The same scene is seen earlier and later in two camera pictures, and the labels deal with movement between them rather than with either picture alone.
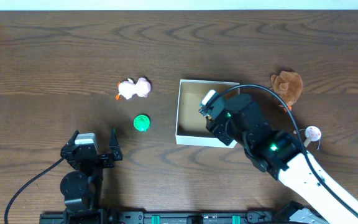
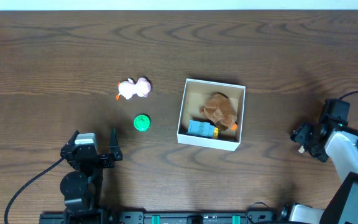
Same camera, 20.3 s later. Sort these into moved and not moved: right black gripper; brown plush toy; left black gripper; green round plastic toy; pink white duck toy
Moved: right black gripper; brown plush toy
Not moved: pink white duck toy; left black gripper; green round plastic toy
